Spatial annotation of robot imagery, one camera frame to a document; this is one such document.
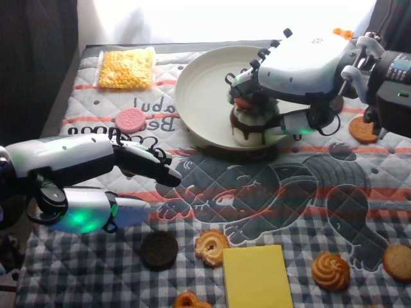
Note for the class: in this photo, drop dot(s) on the pretzel-shaped cookie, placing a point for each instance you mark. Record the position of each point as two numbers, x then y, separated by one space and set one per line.
187 301

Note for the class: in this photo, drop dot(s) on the white round plate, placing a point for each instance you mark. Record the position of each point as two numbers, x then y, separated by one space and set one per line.
202 96

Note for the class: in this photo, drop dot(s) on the dark curtain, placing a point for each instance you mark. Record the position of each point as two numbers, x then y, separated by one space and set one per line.
395 19
32 64

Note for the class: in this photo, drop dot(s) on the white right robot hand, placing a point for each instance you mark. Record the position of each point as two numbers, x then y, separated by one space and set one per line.
305 70

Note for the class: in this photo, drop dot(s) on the pink sandwich cookie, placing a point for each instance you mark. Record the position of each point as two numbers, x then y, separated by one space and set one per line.
129 120

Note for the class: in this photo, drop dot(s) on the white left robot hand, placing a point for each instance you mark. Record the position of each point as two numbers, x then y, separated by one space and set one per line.
70 154

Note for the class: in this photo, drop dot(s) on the bag of yellow beads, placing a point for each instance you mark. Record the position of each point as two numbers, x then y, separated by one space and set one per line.
126 67

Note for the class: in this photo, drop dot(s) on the round tan biscuit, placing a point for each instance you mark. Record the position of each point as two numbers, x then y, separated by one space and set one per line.
398 263
363 131

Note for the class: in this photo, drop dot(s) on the small orange toy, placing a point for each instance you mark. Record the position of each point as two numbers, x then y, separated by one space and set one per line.
342 32

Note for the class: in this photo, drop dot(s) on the grey printed bear quilt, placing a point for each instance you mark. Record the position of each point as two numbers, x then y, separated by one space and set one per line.
257 192

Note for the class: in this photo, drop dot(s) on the yellow block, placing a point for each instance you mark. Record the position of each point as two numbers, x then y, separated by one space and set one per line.
257 279

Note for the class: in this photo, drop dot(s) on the toy chocolate strawberry cake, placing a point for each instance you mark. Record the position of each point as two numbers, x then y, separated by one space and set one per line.
247 128

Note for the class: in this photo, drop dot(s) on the swirl butter cookie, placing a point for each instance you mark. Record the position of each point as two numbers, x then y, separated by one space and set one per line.
330 272

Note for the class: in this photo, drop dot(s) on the black sandwich cookie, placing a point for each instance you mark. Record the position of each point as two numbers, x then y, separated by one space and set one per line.
159 250

